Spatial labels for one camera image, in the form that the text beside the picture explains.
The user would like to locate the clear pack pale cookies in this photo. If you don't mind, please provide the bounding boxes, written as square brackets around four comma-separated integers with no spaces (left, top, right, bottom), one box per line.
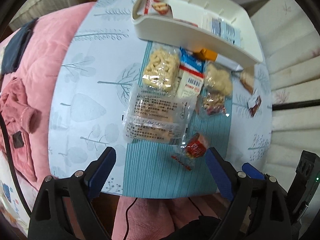
[204,61,233,97]

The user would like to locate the clear pack mixed nuts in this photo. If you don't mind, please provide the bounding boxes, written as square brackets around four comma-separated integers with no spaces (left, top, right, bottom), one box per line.
[197,92,226,116]

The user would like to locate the blue patterned tablecloth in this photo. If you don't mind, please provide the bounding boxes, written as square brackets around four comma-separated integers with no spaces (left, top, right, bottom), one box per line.
[48,0,272,198]

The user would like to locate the navy folded garment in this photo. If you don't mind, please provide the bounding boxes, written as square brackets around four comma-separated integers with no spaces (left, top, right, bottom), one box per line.
[1,18,38,75]

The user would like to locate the red clear dark snack packet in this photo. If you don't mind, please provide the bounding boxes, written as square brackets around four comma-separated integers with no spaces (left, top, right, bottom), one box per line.
[171,154,195,171]

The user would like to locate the white plastic storage bin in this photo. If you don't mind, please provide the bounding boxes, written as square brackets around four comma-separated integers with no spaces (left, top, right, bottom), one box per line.
[131,0,263,68]

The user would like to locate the pink quilt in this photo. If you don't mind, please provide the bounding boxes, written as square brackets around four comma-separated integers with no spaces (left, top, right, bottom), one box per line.
[3,2,94,189]

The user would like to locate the tan soda cracker pack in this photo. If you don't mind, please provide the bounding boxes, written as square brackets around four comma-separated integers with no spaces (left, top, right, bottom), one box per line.
[240,66,254,95]

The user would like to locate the blue white red snack packet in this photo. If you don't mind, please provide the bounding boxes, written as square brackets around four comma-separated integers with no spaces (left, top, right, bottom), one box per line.
[175,47,204,98]

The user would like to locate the red white triangular snack bag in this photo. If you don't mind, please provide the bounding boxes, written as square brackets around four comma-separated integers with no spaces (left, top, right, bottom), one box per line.
[137,0,173,18]

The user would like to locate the white blue snack bag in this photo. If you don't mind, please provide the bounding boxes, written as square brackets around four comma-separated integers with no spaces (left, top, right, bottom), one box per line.
[202,14,241,47]

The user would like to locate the brown chocolate wafer packet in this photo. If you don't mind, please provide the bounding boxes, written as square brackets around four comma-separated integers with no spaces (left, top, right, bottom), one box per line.
[247,90,261,118]

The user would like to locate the small red candy packet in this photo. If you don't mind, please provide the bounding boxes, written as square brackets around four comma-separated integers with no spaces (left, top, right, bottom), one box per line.
[184,132,209,158]

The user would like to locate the clear pack yellow puffed snacks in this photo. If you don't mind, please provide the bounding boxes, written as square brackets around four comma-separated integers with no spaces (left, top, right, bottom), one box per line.
[142,46,180,93]

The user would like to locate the cream floral curtain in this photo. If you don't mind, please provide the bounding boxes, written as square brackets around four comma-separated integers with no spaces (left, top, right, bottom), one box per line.
[251,0,319,189]

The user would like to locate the orange white snack packet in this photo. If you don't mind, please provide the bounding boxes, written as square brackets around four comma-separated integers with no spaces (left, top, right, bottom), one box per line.
[193,49,244,72]

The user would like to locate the black cable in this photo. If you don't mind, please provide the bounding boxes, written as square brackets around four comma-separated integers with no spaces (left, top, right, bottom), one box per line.
[0,114,32,218]

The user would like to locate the clear pack of brown cakes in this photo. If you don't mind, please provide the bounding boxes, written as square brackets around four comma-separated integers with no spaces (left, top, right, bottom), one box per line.
[123,85,197,145]

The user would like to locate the pink robe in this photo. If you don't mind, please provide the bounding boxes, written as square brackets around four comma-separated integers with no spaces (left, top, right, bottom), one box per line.
[1,77,38,183]

